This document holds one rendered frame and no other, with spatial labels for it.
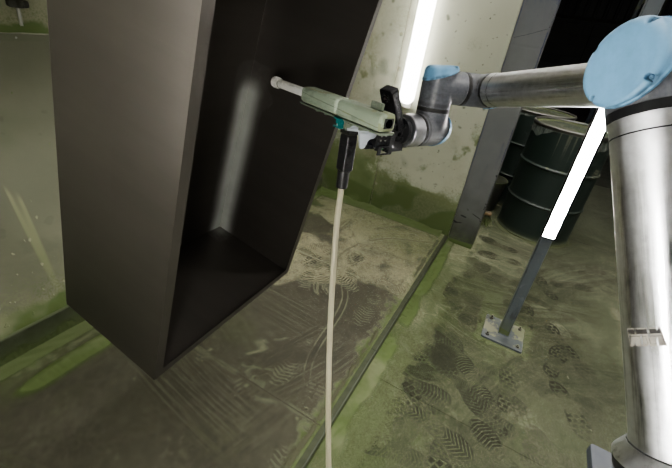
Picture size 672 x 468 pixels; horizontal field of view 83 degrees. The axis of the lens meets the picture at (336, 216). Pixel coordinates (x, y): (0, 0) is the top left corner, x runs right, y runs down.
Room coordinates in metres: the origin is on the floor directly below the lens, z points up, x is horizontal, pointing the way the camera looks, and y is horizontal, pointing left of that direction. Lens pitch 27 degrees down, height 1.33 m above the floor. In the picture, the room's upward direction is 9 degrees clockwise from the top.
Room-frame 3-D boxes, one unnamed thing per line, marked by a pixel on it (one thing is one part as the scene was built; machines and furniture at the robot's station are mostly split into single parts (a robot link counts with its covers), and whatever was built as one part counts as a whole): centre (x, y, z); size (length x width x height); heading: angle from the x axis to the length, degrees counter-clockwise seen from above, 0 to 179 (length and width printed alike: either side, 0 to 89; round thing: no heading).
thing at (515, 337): (1.57, -0.97, 0.01); 0.20 x 0.20 x 0.01; 65
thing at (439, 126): (1.10, -0.22, 1.10); 0.12 x 0.09 x 0.10; 132
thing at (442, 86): (1.11, -0.23, 1.21); 0.12 x 0.09 x 0.12; 108
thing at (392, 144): (0.98, -0.09, 1.09); 0.12 x 0.08 x 0.09; 132
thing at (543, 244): (1.57, -0.97, 0.82); 0.05 x 0.05 x 1.64; 65
